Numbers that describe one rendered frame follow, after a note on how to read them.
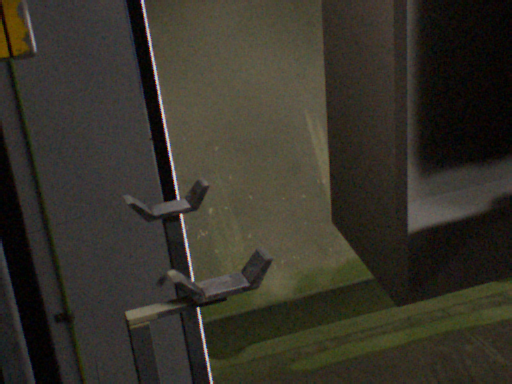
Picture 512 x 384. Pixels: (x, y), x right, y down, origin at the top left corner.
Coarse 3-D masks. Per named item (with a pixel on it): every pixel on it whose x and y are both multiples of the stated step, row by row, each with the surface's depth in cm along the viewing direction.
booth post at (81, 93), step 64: (64, 0) 130; (0, 64) 130; (64, 64) 132; (128, 64) 134; (0, 128) 137; (64, 128) 134; (128, 128) 136; (64, 192) 136; (128, 192) 139; (64, 256) 139; (128, 256) 141
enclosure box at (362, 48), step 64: (384, 0) 187; (448, 0) 228; (384, 64) 194; (448, 64) 236; (384, 128) 201; (448, 128) 244; (384, 192) 208; (448, 192) 252; (384, 256) 217; (448, 256) 230
